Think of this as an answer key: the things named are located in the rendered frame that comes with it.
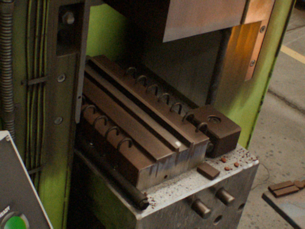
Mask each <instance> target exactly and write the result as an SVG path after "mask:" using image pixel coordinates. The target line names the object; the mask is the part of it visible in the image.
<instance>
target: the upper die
mask: <svg viewBox="0 0 305 229"><path fill-rule="evenodd" d="M102 1H103V2H104V3H106V4H107V5H109V6H110V7H112V8H113V9H115V10H116V11H118V12H119V13H120V14H122V15H123V16H125V17H126V18H128V19H129V20H131V21H132V22H133V23H135V24H136V25H138V26H139V27H141V28H142V29H144V30H145V31H146V32H148V33H149V34H151V35H152V36H153V37H155V38H157V39H158V40H159V41H161V42H168V41H173V40H177V39H181V38H185V37H190V36H194V35H198V34H202V33H206V32H211V31H216V30H220V29H224V28H229V27H233V26H237V25H239V24H240V21H241V17H242V13H243V10H244V5H245V2H246V0H102Z"/></svg>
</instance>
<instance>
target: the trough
mask: <svg viewBox="0 0 305 229"><path fill-rule="evenodd" d="M85 68H87V69H88V70H89V71H90V72H91V73H93V74H94V75H95V76H96V77H97V78H99V79H100V80H101V81H102V82H103V83H104V84H106V85H107V86H108V87H109V88H110V89H112V90H113V91H114V92H115V93H116V94H118V95H119V97H121V98H122V99H123V100H124V101H125V102H127V103H128V104H129V105H130V106H131V107H133V108H134V109H135V110H136V111H137V112H139V113H140V114H141V115H142V116H143V117H144V118H146V119H147V120H148V121H149V122H150V123H152V124H153V125H154V126H155V127H156V128H158V129H159V130H160V131H161V132H162V133H163V134H165V135H166V136H167V137H168V138H169V139H171V140H172V141H179V142H180V143H181V145H180V146H179V152H181V151H183V150H186V149H188V148H190V145H191V142H190V141H189V140H187V139H186V138H185V137H184V136H183V135H181V134H180V133H179V132H178V131H176V130H175V129H174V128H173V127H172V126H170V125H169V124H168V123H167V122H165V121H164V120H163V119H162V118H160V117H159V116H158V115H157V114H156V113H155V112H154V111H152V110H151V109H150V108H149V107H147V106H146V105H145V104H144V103H143V102H141V101H140V100H139V99H138V98H136V97H135V96H134V95H133V94H132V93H130V92H129V91H128V90H127V89H125V88H124V87H123V86H122V85H121V84H119V83H118V82H117V81H116V80H114V79H113V78H112V77H111V76H109V75H108V74H107V73H106V72H105V71H104V70H103V69H101V68H100V67H99V66H98V65H96V64H95V63H94V62H93V61H92V60H90V59H87V60H85Z"/></svg>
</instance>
